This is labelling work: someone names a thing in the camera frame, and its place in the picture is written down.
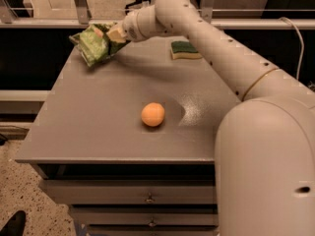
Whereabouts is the orange fruit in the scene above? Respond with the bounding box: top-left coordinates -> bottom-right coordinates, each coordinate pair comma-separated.
141,102 -> 165,127

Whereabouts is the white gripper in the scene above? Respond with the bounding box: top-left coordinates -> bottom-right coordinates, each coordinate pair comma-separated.
106,6 -> 164,43

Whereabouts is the green jalapeno chip bag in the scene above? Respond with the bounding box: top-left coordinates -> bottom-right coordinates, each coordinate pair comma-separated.
69,23 -> 129,67

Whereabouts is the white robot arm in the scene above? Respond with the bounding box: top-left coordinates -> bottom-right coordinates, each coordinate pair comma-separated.
108,0 -> 315,236

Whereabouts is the white cable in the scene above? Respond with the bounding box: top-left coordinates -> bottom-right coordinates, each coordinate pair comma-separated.
279,16 -> 305,81

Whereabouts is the metal railing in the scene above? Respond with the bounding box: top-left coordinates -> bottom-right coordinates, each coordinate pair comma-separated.
0,0 -> 315,30

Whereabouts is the black shoe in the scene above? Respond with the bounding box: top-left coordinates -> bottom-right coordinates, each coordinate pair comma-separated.
0,210 -> 26,236

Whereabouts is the grey drawer cabinet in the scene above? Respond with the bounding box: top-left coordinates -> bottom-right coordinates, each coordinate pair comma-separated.
17,38 -> 237,236

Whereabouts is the green and yellow sponge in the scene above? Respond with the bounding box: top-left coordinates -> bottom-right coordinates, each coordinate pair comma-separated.
170,41 -> 202,59

